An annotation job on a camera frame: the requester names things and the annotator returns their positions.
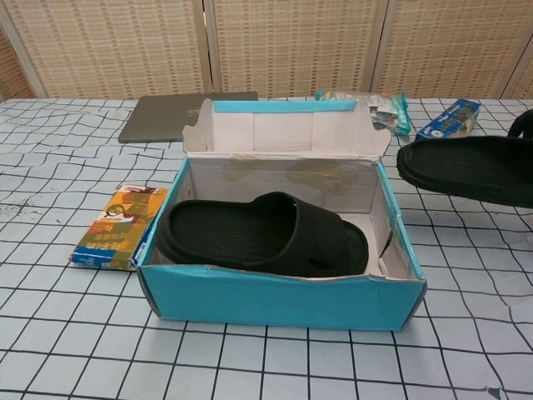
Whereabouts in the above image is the grey closed laptop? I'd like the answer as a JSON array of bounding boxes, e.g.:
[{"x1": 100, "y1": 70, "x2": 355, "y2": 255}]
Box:
[{"x1": 118, "y1": 91, "x2": 259, "y2": 145}]

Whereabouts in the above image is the teal snack bag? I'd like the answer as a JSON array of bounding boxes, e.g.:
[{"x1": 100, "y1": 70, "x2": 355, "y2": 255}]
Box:
[{"x1": 314, "y1": 89, "x2": 417, "y2": 137}]

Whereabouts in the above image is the blue open shoebox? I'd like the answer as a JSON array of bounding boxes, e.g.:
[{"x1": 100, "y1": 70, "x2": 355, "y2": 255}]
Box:
[{"x1": 137, "y1": 97, "x2": 428, "y2": 333}]

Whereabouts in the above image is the beige folding screen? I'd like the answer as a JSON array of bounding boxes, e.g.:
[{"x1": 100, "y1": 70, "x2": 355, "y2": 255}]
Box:
[{"x1": 0, "y1": 0, "x2": 533, "y2": 101}]

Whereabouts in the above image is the black slipper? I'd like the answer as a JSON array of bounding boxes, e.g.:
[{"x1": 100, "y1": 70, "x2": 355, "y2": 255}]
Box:
[
  {"x1": 156, "y1": 191, "x2": 371, "y2": 278},
  {"x1": 396, "y1": 112, "x2": 533, "y2": 208}
]

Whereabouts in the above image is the long blue carton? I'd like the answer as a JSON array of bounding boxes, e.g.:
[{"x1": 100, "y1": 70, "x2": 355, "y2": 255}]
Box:
[{"x1": 415, "y1": 98, "x2": 483, "y2": 142}]

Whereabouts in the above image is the orange yellow snack box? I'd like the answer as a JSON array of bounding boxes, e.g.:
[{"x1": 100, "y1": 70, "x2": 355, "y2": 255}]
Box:
[{"x1": 68, "y1": 185, "x2": 170, "y2": 272}]

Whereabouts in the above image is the blue checked tablecloth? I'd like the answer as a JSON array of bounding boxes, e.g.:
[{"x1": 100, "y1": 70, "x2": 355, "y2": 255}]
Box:
[{"x1": 0, "y1": 96, "x2": 533, "y2": 400}]

